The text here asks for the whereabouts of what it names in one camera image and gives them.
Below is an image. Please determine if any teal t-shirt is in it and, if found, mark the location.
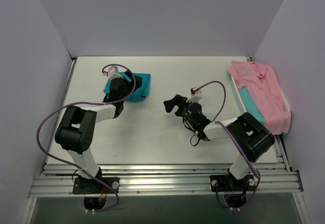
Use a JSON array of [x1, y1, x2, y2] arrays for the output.
[[103, 72, 151, 102]]

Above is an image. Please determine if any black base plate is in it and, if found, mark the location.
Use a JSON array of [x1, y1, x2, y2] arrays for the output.
[[72, 177, 120, 195], [210, 174, 255, 192]]

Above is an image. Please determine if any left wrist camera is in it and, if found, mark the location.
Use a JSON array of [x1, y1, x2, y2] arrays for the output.
[[102, 66, 122, 80]]

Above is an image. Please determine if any white laundry basket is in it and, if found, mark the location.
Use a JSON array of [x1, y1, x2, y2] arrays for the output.
[[228, 68, 291, 114]]

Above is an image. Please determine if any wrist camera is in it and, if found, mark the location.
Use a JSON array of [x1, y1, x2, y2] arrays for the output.
[[186, 87, 203, 103], [102, 66, 122, 80]]

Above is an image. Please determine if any light teal shirt in basket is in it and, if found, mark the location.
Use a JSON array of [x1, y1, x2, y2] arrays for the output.
[[239, 86, 291, 135]]

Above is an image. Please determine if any aluminium rail frame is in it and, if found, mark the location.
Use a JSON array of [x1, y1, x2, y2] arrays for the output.
[[29, 162, 303, 198]]

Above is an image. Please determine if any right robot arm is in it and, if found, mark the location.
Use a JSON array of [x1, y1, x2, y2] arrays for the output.
[[164, 93, 275, 190]]

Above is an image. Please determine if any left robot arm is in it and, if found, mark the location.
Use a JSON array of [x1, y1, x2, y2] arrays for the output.
[[54, 66, 143, 193]]

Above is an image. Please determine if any pink polo shirt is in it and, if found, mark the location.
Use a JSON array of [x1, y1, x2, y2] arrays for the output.
[[228, 60, 291, 135]]

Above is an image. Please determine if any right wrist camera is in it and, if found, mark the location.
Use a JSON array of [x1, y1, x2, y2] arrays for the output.
[[186, 87, 203, 103]]

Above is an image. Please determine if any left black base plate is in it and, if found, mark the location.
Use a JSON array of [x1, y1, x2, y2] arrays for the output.
[[72, 177, 120, 195]]

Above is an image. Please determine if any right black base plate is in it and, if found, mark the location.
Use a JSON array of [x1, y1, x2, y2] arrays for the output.
[[210, 174, 255, 192]]

